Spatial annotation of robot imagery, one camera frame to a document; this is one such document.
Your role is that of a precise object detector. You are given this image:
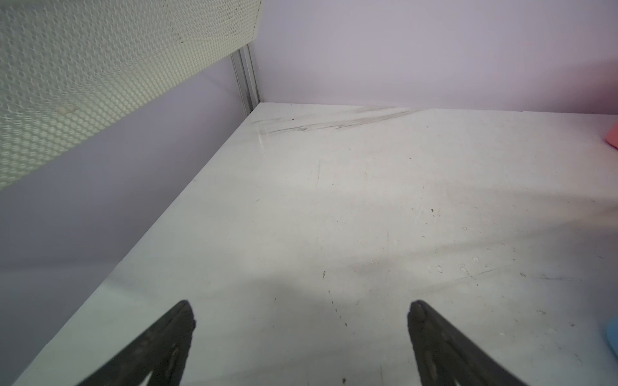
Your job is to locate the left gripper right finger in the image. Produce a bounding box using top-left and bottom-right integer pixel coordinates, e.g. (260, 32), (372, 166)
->
(407, 300), (526, 386)

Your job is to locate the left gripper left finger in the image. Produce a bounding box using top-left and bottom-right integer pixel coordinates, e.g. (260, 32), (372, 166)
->
(80, 300), (196, 385)

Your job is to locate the blue clear toolbox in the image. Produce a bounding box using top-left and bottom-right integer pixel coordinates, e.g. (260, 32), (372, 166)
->
(605, 316), (618, 356)

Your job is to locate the pink clear toolbox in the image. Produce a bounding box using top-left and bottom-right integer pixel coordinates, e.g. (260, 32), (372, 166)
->
(605, 124), (618, 149)

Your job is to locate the lower white mesh shelf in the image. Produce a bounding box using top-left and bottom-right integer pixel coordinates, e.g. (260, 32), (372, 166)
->
(1, 1), (262, 187)

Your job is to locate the vertical aluminium corner post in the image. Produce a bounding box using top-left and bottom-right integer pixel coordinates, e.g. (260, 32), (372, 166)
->
(230, 44), (262, 116)

